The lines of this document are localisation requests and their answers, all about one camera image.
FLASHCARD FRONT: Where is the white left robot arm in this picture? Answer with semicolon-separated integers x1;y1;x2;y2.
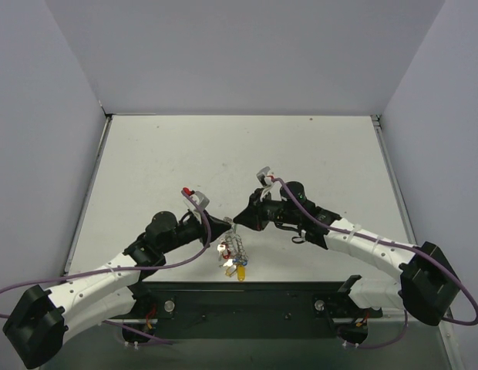
3;211;231;369

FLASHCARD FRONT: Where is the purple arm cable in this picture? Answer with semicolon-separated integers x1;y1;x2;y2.
0;192;213;346
273;177;478;350

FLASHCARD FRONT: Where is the yellow key tag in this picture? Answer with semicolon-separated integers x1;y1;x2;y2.
224;264;246;282

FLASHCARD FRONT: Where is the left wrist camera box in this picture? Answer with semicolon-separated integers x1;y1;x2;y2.
182;187;210;210

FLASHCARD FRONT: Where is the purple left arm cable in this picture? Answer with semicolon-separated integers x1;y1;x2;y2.
0;192;213;346

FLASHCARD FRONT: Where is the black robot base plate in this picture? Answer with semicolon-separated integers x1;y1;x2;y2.
111;276;383;341

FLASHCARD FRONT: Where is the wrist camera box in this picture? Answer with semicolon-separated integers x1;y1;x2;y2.
256;166;274;188
182;187;210;210

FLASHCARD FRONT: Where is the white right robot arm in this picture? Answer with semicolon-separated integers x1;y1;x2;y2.
234;181;459;326

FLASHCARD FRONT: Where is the red key tag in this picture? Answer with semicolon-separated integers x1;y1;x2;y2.
217;243;231;260

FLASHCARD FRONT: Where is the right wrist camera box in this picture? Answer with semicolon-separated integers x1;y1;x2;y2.
256;166;274;188

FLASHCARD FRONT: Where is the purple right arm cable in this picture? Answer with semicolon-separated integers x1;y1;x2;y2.
273;177;478;350

